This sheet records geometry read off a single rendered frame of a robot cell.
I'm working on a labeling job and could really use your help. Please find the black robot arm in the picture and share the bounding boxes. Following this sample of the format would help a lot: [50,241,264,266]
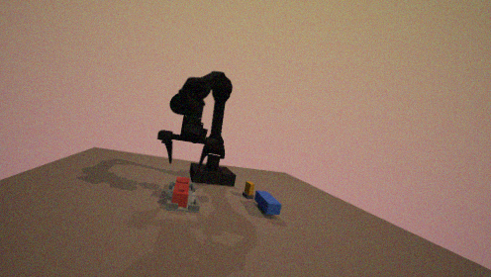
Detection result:
[170,70,233,172]

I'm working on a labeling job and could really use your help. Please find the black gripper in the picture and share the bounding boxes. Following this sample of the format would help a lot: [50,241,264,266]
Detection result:
[157,116,219,168]

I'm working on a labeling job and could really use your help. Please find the yellow-brown rectangular block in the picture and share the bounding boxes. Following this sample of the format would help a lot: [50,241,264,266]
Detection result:
[245,182,254,195]

